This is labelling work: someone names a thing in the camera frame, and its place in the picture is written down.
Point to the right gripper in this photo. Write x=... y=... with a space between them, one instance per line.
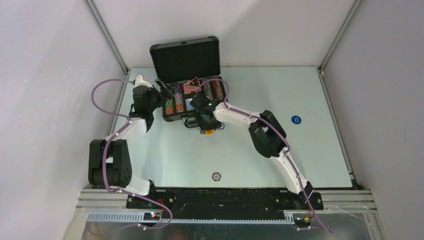
x=214 y=126

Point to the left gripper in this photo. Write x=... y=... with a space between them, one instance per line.
x=167 y=91

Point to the red playing card box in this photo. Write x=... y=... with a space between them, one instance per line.
x=189 y=88

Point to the triangular dealer button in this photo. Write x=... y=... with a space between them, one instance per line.
x=195 y=82

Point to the black poker set case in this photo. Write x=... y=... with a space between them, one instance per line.
x=176 y=63

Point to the orange round button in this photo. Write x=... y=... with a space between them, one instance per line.
x=209 y=132

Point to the blue round button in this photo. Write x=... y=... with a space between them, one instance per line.
x=296 y=119

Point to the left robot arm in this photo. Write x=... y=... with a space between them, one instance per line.
x=109 y=163

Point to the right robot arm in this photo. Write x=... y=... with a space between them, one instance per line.
x=267 y=135

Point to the blue playing card box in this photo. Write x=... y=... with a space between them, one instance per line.
x=188 y=105

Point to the poker chip front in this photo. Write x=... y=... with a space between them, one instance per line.
x=216 y=176

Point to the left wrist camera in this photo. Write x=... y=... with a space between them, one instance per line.
x=140 y=81

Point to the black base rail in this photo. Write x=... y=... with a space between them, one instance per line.
x=237 y=204

